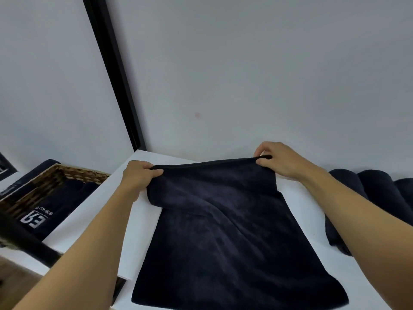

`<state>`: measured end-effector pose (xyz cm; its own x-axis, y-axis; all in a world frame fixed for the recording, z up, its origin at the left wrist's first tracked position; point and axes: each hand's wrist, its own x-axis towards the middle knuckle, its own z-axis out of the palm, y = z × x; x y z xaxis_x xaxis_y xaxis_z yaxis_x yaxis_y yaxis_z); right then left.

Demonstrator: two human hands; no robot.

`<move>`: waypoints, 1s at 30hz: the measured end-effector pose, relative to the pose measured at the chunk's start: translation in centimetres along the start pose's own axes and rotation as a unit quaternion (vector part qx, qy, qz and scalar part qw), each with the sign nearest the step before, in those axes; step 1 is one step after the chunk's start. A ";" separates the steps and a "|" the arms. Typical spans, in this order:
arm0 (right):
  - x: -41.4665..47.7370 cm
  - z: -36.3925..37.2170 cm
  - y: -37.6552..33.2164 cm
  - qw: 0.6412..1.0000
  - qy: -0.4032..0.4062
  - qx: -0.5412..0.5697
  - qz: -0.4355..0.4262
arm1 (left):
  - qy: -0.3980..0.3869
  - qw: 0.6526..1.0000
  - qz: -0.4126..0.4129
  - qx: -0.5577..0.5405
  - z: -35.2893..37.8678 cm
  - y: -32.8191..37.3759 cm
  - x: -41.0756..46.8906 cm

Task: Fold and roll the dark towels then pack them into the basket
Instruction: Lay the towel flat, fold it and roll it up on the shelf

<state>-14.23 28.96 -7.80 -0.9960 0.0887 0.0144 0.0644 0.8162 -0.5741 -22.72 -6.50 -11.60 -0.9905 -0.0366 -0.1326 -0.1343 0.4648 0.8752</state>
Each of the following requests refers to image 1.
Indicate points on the person's right hand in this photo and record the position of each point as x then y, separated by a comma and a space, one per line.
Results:
290, 164

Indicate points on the person's left hand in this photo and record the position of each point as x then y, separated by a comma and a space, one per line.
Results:
135, 180

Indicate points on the person's right forearm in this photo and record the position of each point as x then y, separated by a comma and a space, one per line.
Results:
364, 229

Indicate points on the person's left forearm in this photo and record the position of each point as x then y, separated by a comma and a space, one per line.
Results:
80, 255

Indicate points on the large wicker hamper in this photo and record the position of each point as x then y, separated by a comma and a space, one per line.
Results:
74, 172

